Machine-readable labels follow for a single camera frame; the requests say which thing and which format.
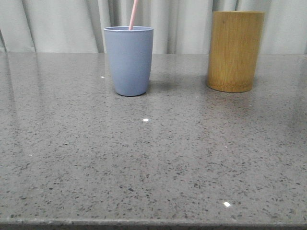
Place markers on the blue plastic cup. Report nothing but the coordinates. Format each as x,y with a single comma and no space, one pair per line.
130,58

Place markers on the pink chopstick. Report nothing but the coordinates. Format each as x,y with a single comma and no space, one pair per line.
133,14

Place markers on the bamboo wooden cup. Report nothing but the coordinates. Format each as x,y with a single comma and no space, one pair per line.
235,44

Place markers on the grey-white curtain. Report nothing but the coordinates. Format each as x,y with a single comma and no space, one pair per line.
180,26

